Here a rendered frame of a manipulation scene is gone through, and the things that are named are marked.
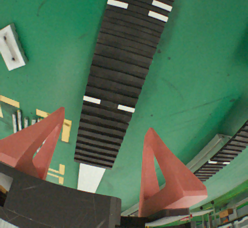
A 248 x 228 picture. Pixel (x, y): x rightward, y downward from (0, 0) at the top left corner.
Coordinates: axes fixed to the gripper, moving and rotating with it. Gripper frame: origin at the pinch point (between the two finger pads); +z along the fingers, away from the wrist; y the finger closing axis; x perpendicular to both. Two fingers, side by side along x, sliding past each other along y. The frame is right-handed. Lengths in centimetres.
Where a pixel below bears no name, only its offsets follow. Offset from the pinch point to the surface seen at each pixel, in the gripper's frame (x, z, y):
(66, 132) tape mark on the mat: 9.3, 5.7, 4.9
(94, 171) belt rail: 13.8, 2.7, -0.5
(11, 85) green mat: 3.0, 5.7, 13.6
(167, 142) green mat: 6.6, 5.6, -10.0
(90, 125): 2.4, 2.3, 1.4
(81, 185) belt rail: 22.3, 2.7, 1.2
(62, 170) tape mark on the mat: 24.1, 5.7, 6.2
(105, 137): 3.5, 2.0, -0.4
